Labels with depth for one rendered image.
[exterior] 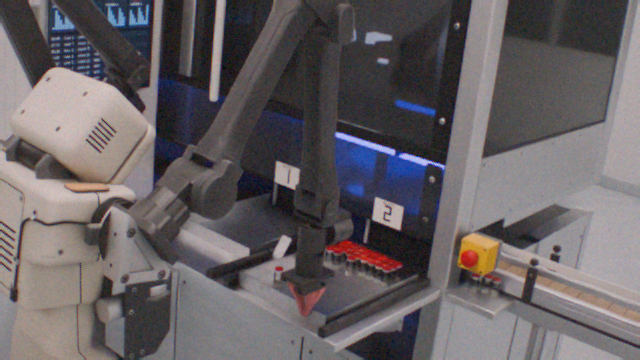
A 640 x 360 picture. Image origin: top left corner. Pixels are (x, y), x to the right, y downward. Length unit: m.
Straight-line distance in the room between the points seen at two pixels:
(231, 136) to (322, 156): 0.25
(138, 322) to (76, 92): 0.42
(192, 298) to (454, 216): 1.05
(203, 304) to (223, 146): 1.29
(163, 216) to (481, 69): 0.82
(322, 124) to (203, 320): 1.22
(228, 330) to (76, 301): 1.10
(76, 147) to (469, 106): 0.88
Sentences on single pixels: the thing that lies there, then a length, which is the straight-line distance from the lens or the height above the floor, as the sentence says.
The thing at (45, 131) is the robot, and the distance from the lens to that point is 1.28.
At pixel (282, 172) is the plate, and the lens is 2.08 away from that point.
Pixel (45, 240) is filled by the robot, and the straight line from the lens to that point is 1.23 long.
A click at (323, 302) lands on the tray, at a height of 0.88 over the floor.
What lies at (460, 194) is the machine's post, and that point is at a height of 1.13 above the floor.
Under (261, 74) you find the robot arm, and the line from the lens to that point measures 1.25.
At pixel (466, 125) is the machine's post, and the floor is 1.29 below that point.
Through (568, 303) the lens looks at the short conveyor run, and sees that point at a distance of 1.82.
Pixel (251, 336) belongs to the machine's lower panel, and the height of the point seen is 0.48.
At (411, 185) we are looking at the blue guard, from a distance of 1.82.
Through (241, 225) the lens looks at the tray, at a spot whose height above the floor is 0.88.
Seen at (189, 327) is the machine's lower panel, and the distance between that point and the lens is 2.56.
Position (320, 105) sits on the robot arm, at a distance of 1.38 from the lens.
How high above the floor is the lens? 1.65
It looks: 18 degrees down
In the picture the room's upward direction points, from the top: 7 degrees clockwise
